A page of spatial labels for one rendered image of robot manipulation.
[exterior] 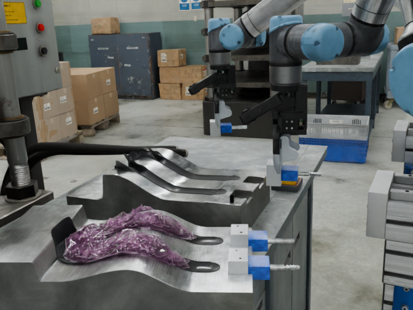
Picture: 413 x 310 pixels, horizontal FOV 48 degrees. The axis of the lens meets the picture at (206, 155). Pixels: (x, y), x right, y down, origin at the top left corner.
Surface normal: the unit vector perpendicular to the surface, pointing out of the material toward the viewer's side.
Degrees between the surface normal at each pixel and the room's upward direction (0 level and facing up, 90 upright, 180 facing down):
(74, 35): 90
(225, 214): 90
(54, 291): 90
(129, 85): 90
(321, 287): 0
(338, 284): 0
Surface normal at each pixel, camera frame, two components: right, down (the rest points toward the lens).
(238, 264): -0.09, 0.29
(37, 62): 0.93, 0.07
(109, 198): -0.38, 0.28
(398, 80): -0.87, 0.29
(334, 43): 0.43, 0.23
